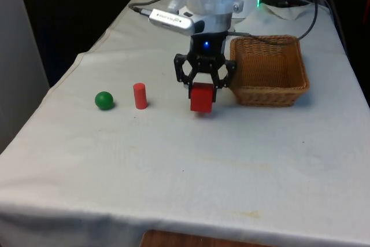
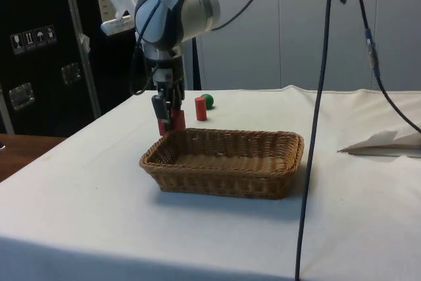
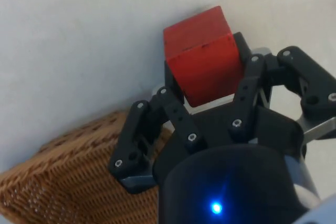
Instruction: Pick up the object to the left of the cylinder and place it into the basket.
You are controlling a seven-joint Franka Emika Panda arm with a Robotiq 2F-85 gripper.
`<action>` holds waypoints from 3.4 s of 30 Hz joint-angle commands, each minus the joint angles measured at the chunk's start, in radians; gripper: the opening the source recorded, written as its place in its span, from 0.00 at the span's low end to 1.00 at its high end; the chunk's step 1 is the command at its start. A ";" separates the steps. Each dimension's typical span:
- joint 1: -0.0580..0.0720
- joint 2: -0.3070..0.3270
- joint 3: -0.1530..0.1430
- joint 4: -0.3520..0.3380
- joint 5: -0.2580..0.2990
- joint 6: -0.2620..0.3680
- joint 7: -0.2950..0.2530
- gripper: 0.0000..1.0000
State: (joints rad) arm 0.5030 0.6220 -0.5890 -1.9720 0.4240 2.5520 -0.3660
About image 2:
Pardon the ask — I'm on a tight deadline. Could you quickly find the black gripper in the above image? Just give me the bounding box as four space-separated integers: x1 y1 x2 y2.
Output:
145 54 186 132

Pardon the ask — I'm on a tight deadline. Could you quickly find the red cube block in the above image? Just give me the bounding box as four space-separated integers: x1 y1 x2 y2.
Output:
157 109 187 137

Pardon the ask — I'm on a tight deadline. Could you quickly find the red cylinder block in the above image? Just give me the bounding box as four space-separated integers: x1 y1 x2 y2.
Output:
194 96 209 122

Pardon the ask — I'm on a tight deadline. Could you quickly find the brown wicker basket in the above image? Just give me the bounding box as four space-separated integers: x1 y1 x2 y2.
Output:
139 127 305 201

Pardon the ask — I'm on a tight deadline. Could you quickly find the green ball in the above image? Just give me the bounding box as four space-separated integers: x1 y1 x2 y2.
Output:
200 93 216 111

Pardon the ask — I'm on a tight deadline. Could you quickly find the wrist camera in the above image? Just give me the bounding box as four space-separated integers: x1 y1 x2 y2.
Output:
99 14 136 36

